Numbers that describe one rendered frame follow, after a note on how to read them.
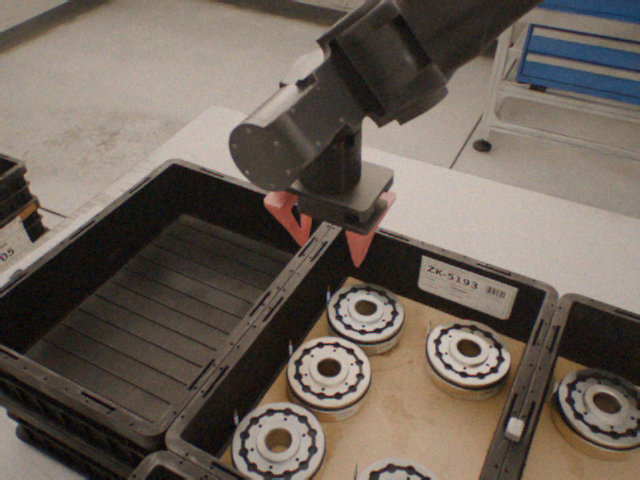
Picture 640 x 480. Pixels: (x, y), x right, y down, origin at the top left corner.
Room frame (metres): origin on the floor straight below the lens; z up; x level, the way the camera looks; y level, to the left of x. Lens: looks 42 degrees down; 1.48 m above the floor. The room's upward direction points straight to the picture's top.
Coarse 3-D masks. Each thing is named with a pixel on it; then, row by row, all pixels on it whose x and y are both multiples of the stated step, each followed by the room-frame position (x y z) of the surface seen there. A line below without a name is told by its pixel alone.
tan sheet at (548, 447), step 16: (560, 368) 0.48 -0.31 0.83; (576, 368) 0.48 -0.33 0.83; (544, 400) 0.44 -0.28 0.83; (544, 416) 0.41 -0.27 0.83; (544, 432) 0.39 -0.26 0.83; (544, 448) 0.37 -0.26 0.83; (560, 448) 0.37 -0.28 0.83; (528, 464) 0.35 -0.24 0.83; (544, 464) 0.35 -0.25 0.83; (560, 464) 0.35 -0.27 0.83; (576, 464) 0.35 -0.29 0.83; (592, 464) 0.35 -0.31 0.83; (608, 464) 0.35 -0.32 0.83; (624, 464) 0.35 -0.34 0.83
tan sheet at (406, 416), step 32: (320, 320) 0.56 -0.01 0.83; (416, 320) 0.56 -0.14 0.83; (448, 320) 0.56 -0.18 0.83; (416, 352) 0.51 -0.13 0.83; (512, 352) 0.51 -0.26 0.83; (384, 384) 0.46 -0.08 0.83; (416, 384) 0.46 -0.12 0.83; (512, 384) 0.46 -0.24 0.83; (384, 416) 0.41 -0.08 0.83; (416, 416) 0.41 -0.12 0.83; (448, 416) 0.41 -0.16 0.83; (480, 416) 0.41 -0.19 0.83; (352, 448) 0.37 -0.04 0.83; (384, 448) 0.37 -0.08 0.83; (416, 448) 0.37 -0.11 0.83; (448, 448) 0.37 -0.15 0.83; (480, 448) 0.37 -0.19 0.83
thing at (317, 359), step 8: (328, 352) 0.48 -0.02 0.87; (312, 360) 0.46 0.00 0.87; (320, 360) 0.47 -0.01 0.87; (336, 360) 0.47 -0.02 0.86; (344, 360) 0.46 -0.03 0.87; (312, 368) 0.45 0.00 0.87; (344, 368) 0.45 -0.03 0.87; (312, 376) 0.44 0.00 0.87; (320, 376) 0.44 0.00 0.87; (336, 376) 0.44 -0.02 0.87; (344, 376) 0.44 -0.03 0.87; (320, 384) 0.43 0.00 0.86; (328, 384) 0.43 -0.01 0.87; (336, 384) 0.43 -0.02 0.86
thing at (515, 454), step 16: (560, 304) 0.50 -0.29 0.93; (576, 304) 0.50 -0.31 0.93; (592, 304) 0.50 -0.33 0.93; (608, 304) 0.50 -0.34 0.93; (560, 320) 0.48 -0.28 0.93; (624, 320) 0.48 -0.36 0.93; (560, 336) 0.45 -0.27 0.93; (544, 352) 0.43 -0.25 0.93; (544, 368) 0.41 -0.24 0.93; (544, 384) 0.39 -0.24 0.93; (528, 400) 0.37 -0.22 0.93; (528, 416) 0.36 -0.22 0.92; (528, 432) 0.33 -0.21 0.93; (512, 448) 0.31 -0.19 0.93; (512, 464) 0.30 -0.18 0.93
